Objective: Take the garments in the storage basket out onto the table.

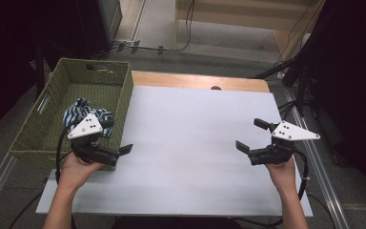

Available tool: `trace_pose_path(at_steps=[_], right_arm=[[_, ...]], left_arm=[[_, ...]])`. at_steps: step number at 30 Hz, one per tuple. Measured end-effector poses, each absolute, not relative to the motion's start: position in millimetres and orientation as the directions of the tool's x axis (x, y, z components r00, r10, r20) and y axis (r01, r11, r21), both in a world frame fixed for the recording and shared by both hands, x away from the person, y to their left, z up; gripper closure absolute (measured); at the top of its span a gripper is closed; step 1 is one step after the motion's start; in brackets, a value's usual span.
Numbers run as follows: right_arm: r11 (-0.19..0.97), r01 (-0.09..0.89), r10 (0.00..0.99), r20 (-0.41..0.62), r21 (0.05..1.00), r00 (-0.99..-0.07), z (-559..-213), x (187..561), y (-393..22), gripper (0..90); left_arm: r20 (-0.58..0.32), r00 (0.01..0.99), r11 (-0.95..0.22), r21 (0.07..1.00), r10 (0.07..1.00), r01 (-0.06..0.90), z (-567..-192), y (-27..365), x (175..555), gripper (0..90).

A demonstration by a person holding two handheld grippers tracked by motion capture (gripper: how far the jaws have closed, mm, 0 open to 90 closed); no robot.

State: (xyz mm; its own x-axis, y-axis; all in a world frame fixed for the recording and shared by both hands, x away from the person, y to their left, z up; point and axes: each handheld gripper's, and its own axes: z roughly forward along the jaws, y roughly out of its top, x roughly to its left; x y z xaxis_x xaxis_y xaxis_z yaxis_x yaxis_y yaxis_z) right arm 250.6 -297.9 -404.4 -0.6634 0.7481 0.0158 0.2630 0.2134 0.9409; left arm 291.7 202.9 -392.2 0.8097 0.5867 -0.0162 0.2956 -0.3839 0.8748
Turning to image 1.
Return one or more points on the small dark knob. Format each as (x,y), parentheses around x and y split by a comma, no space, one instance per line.
(216,87)

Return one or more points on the person's left hand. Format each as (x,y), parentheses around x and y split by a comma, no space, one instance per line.
(76,171)

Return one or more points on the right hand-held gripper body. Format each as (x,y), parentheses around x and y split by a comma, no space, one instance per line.
(290,133)

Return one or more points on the green woven basket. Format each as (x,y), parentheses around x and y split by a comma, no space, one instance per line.
(76,92)

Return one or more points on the white table mat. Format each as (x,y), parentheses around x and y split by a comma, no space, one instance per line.
(184,149)

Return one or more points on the blue striped cloth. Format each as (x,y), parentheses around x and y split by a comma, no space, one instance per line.
(80,109)

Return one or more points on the light wooden shelf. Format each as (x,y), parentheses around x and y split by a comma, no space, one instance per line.
(235,19)

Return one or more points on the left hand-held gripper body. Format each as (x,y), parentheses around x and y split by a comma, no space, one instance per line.
(85,128)

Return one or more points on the person's right hand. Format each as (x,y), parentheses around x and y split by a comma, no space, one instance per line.
(282,176)

